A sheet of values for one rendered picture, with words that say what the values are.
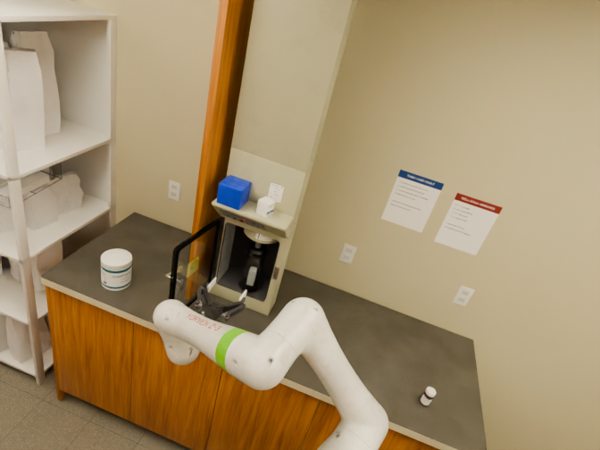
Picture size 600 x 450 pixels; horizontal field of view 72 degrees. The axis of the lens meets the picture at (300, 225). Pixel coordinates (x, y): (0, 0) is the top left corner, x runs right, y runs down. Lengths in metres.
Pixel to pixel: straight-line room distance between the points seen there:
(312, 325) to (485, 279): 1.33
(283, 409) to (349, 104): 1.40
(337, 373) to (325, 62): 1.00
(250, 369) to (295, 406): 0.95
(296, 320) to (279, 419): 1.04
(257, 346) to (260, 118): 0.89
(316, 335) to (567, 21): 1.46
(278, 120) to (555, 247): 1.39
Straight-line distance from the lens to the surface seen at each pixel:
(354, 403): 1.28
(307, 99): 1.53
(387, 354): 2.09
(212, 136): 1.62
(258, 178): 1.68
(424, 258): 2.19
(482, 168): 2.01
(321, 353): 1.16
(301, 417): 2.02
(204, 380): 2.08
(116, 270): 2.01
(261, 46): 1.56
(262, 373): 1.04
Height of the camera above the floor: 2.34
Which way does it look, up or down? 30 degrees down
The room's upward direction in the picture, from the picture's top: 16 degrees clockwise
